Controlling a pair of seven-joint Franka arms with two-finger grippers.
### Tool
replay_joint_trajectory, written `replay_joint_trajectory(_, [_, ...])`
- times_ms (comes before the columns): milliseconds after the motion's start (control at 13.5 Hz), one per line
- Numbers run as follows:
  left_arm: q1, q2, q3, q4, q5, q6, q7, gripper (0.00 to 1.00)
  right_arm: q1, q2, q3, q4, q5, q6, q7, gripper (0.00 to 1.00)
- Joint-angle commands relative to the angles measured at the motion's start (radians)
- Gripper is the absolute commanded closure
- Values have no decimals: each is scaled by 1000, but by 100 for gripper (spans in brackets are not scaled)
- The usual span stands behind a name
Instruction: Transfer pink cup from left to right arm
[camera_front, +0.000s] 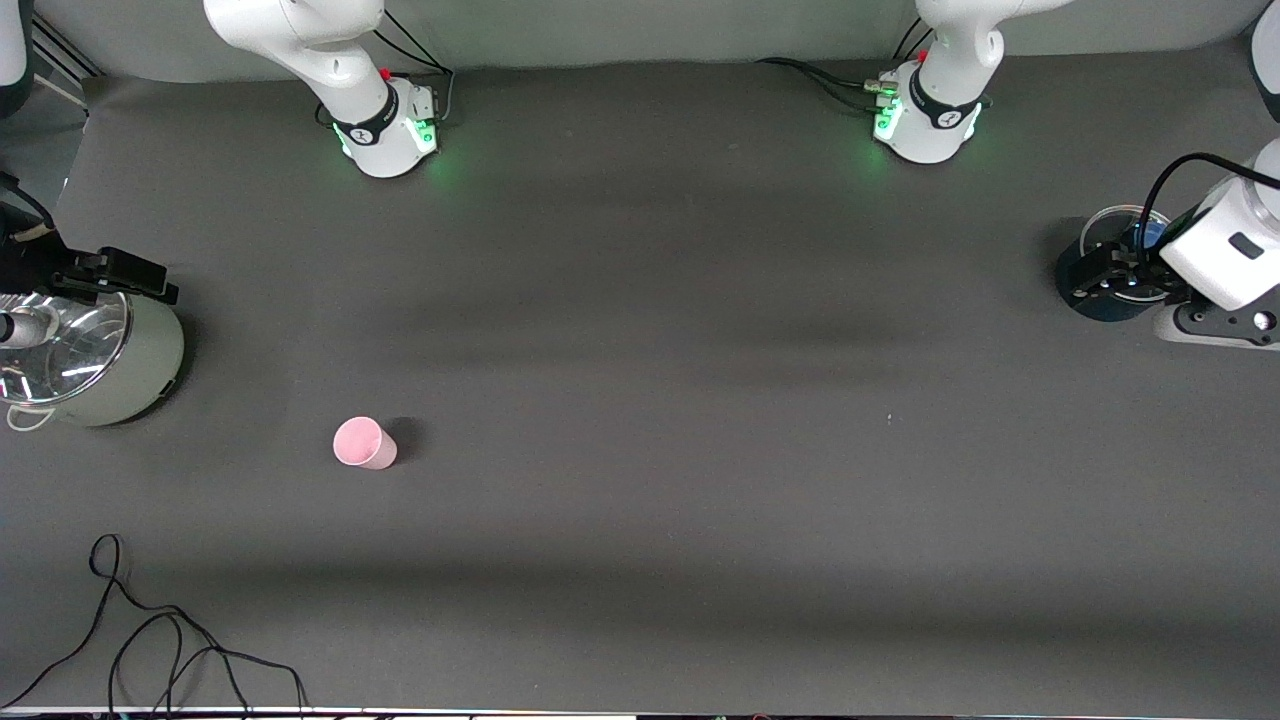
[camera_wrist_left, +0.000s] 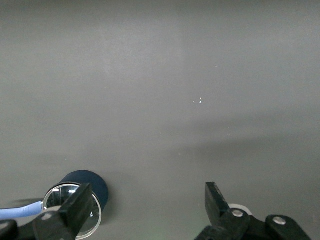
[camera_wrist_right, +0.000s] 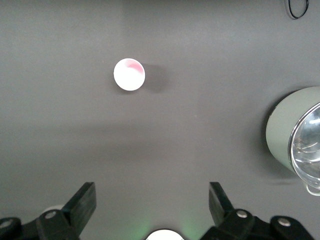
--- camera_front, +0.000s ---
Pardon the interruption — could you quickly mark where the black base cable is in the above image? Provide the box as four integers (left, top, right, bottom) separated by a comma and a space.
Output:
375, 5, 457, 127
800, 64, 883, 114
893, 14, 933, 63
755, 57, 883, 93

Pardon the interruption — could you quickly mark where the loose thin black cable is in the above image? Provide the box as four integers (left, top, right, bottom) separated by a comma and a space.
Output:
0, 533, 311, 717

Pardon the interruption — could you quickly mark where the dark blue saucepan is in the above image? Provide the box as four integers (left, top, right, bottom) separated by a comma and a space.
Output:
1057, 205, 1177, 323

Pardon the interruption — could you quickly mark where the glass lid with pale knob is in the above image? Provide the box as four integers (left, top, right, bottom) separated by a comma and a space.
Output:
0, 290, 134, 407

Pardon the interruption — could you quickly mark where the dark grey table mat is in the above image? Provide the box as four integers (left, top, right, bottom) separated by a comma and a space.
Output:
0, 40, 1280, 717

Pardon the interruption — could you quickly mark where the glass lid with blue knob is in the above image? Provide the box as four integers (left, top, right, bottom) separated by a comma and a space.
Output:
1080, 205, 1173, 301

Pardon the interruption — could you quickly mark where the sage green electric pot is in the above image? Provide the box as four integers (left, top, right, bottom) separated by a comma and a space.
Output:
0, 285, 187, 432

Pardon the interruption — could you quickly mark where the aluminium frame rail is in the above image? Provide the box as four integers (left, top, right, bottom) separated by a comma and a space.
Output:
28, 15, 103, 111

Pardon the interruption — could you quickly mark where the pink plastic cup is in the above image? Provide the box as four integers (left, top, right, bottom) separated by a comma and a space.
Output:
332, 416, 399, 472

